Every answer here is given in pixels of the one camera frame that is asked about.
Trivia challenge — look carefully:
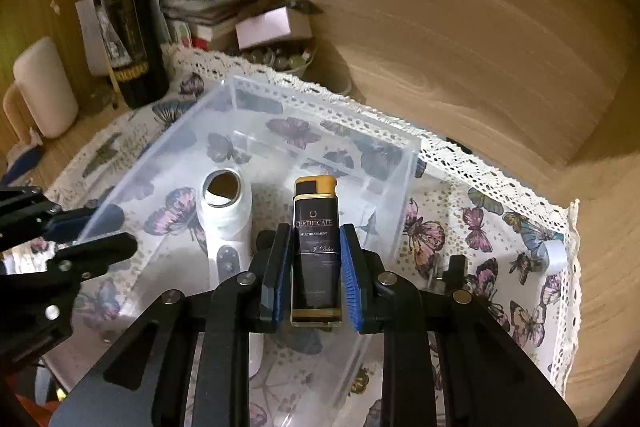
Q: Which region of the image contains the small white pink box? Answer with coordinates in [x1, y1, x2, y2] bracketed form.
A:
[235, 6, 312, 50]

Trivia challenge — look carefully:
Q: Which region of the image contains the white handheld massager device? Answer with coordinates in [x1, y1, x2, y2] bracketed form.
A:
[195, 167, 266, 381]

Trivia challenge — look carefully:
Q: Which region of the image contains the small white cap bottle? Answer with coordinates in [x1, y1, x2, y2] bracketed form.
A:
[537, 239, 568, 275]

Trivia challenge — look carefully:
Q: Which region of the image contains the cream ceramic mug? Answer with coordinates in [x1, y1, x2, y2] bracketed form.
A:
[2, 37, 79, 144]

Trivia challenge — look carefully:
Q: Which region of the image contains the clear plastic organizer bin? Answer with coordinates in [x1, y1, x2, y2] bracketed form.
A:
[69, 74, 420, 427]

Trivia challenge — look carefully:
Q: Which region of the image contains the butterfly print lace cloth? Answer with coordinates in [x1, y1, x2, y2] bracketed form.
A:
[50, 44, 579, 397]

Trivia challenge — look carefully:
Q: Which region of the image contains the dark wine bottle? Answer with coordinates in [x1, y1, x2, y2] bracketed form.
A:
[100, 0, 169, 109]

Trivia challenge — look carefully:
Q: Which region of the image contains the white note paper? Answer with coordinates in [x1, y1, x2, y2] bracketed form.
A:
[75, 0, 111, 77]

